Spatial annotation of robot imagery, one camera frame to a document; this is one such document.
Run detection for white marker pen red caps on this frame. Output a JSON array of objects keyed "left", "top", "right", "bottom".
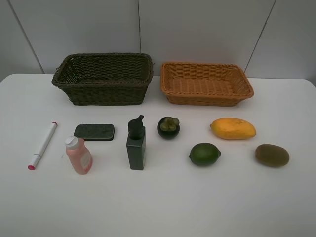
[{"left": 28, "top": 121, "right": 58, "bottom": 170}]

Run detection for dark purple mangosteen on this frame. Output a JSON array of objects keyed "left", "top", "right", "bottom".
[{"left": 157, "top": 117, "right": 180, "bottom": 140}]

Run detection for dark brown wicker basket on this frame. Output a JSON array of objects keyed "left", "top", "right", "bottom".
[{"left": 52, "top": 53, "right": 153, "bottom": 106}]

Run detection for orange wicker basket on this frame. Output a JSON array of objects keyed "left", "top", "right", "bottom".
[{"left": 160, "top": 62, "right": 254, "bottom": 107}]

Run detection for yellow mango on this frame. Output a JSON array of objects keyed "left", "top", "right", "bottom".
[{"left": 210, "top": 118, "right": 256, "bottom": 140}]

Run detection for green lime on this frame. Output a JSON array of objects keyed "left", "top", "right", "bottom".
[{"left": 189, "top": 143, "right": 221, "bottom": 166}]

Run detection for dark green whiteboard eraser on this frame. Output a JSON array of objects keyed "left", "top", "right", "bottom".
[{"left": 73, "top": 124, "right": 115, "bottom": 141}]

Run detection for dark green pump bottle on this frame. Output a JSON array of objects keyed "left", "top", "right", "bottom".
[{"left": 126, "top": 115, "right": 146, "bottom": 170}]

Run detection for brown kiwi fruit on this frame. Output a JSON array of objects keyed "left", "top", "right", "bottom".
[{"left": 255, "top": 144, "right": 290, "bottom": 168}]

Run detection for pink bottle white cap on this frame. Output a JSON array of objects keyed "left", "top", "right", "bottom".
[{"left": 65, "top": 136, "right": 93, "bottom": 175}]

